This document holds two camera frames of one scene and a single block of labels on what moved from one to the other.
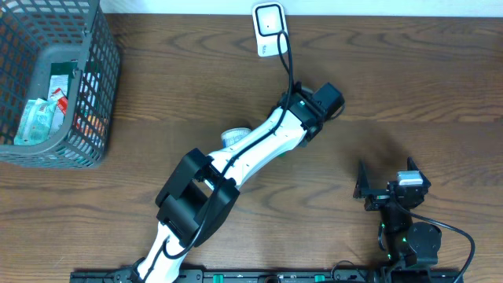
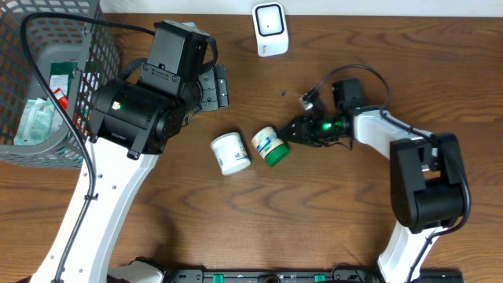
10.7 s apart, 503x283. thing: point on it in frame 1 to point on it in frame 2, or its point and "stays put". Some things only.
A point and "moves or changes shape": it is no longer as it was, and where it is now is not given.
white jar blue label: x=232 y=135 moves or changes shape
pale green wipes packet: x=34 y=122 stays put
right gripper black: x=379 y=196 to x=303 y=123
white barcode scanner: x=269 y=21 stays put
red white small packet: x=61 y=100 stays put
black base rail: x=126 y=276 stays put
